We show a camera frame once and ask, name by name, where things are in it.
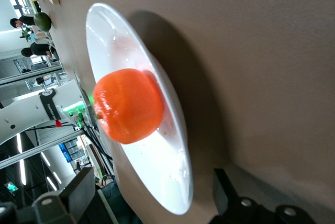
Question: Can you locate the green exit sign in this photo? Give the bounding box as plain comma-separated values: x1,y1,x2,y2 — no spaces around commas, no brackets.
6,181,19,193

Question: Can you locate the dark green avocado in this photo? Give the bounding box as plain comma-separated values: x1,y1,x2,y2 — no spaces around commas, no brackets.
33,12,52,32

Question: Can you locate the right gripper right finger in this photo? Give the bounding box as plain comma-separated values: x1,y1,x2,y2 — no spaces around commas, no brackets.
209,168,278,224

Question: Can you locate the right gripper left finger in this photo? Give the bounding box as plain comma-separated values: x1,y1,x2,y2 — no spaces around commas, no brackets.
31,167,96,224

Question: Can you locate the seated person in black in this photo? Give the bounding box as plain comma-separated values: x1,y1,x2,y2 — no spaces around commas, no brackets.
20,41,57,60
9,15,37,30

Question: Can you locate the white round plate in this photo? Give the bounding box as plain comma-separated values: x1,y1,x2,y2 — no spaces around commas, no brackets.
85,2,194,216

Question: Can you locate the orange mandarin fruit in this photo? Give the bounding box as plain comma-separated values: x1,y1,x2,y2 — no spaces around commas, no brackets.
93,68,164,145

